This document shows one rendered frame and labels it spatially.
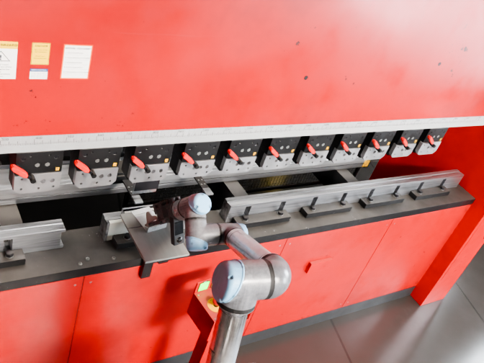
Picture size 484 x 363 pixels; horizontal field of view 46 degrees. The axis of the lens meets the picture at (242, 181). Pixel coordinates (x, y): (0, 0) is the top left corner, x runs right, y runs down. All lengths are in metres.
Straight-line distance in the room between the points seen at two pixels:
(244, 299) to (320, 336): 1.96
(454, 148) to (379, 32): 1.54
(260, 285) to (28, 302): 0.98
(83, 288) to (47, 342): 0.31
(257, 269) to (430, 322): 2.58
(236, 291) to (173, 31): 0.82
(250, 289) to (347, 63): 1.11
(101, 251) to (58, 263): 0.18
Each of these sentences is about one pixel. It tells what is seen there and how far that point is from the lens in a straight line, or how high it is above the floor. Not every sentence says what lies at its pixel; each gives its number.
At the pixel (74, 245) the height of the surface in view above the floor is 0.87.
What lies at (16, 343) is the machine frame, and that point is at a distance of 2.41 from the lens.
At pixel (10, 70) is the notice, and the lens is 1.74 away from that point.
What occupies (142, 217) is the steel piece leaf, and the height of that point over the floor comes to 1.00.
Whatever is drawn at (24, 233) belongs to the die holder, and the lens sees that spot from 2.16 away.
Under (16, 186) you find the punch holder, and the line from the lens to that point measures 1.97.
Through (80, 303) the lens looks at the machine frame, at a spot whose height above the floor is 0.67.
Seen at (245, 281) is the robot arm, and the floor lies 1.39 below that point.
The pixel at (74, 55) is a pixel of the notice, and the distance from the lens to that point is 1.76.
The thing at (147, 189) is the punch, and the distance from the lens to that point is 2.22.
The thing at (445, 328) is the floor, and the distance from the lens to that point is 4.09.
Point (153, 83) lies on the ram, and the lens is 1.90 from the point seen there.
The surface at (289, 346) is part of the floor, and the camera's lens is 3.37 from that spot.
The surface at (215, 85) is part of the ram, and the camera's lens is 2.01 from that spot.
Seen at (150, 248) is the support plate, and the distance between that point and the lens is 2.13.
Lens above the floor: 2.45
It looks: 34 degrees down
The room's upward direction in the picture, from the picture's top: 20 degrees clockwise
